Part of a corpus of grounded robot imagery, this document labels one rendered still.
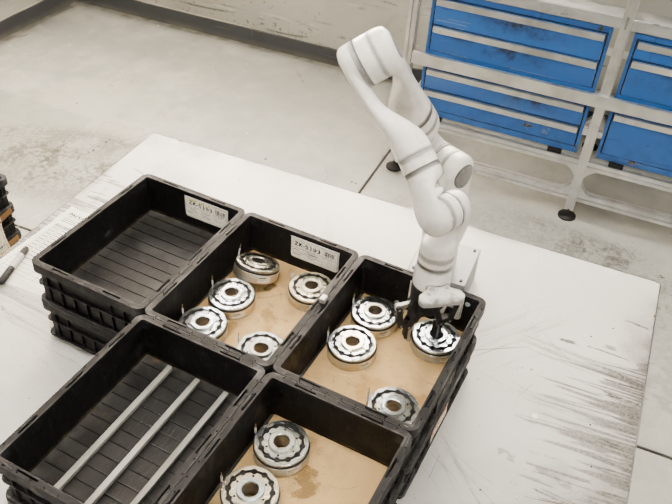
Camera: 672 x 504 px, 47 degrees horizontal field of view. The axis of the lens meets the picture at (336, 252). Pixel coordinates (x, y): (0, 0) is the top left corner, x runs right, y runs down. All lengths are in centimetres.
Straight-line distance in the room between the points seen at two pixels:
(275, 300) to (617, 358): 83
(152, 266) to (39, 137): 224
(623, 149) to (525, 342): 164
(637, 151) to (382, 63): 213
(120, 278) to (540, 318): 103
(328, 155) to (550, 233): 111
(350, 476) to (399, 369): 28
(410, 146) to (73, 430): 82
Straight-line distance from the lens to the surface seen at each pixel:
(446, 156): 174
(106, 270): 186
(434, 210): 138
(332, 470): 145
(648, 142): 340
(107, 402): 158
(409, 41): 341
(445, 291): 149
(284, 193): 229
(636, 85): 330
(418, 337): 165
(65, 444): 154
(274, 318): 170
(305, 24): 461
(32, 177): 373
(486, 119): 347
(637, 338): 205
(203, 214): 191
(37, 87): 447
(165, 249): 189
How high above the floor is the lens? 203
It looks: 40 degrees down
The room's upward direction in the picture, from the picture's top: 4 degrees clockwise
